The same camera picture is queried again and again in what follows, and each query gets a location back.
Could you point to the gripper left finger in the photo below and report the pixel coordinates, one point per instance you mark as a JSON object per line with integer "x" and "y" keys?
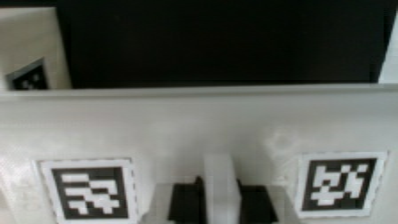
{"x": 186, "y": 210}

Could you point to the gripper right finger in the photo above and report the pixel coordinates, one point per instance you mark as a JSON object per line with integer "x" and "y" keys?
{"x": 256, "y": 207}

